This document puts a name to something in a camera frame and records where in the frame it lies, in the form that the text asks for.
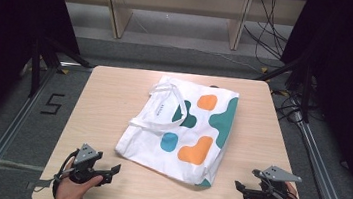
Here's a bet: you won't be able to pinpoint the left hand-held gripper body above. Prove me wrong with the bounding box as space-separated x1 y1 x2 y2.
67 141 106 187

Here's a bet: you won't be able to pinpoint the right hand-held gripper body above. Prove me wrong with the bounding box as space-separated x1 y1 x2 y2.
248 162 304 199

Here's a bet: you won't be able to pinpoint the white tote bag colourful blobs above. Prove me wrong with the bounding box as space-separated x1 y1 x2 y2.
111 70 242 191

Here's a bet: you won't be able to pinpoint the person's left hand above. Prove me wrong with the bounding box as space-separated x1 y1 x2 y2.
54 157 106 199

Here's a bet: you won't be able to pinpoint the grey tape strip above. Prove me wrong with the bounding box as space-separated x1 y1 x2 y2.
25 177 55 194

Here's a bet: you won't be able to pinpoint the black metal stand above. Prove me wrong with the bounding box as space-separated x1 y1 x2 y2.
250 46 319 125
25 34 96 104

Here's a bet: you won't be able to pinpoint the dark curtain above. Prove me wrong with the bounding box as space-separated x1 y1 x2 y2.
264 0 353 199
0 0 87 167

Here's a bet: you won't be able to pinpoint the left hand-held gripper black cable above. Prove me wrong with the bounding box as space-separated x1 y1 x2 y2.
49 146 80 199

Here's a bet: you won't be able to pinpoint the aluminium floor rail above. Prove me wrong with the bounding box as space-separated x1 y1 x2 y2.
0 53 95 199
282 111 353 199

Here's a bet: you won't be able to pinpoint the tangle of dark cables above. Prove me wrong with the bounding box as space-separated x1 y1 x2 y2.
267 86 314 126

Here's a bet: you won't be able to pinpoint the thin white floor cable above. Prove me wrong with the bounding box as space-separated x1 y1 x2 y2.
125 15 269 74

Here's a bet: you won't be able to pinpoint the bundle of black floor cables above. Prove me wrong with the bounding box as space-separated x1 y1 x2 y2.
238 0 294 70

